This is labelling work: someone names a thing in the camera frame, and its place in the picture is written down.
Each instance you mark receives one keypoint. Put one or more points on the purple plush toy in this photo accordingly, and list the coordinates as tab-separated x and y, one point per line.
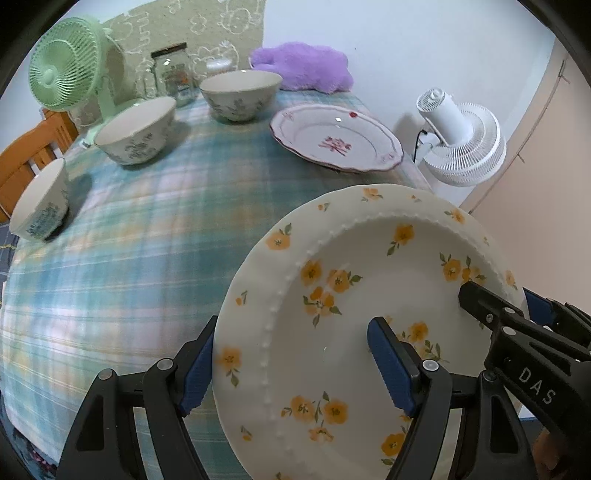
300	64

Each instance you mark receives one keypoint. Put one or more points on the wooden chair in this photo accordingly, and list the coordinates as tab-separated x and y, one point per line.
18	161

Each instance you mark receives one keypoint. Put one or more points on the glass mug jar with lid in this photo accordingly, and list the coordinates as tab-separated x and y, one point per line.
175	74

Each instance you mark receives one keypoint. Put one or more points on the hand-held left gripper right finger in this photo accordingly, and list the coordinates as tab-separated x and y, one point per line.
392	364

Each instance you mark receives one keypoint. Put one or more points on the white plate with yellow flowers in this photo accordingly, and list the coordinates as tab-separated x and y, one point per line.
346	240

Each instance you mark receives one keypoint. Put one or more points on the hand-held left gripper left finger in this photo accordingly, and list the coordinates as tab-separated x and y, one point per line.
198	369

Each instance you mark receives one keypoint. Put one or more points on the beige cartoon wall mat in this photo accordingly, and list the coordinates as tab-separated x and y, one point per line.
207	27

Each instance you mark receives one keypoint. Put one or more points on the white floor fan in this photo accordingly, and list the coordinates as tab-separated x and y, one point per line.
466	138

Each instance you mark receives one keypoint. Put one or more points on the plaid tablecloth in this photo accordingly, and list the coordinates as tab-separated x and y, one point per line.
161	230

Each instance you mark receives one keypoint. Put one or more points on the blue plaid blanket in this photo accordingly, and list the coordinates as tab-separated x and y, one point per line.
5	244

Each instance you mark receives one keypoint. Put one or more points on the scalloped plate with pink flower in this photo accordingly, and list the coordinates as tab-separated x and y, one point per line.
323	129

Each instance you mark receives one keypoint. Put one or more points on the cream floral ceramic bowl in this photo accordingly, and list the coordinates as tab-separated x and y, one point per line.
41	203
240	97
134	134

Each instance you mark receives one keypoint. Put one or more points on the green desk fan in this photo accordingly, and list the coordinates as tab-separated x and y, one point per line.
64	60

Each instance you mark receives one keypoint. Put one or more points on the cotton swab container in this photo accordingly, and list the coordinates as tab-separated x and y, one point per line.
217	67

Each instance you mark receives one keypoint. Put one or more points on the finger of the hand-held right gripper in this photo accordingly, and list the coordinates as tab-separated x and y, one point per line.
485	304
538	307

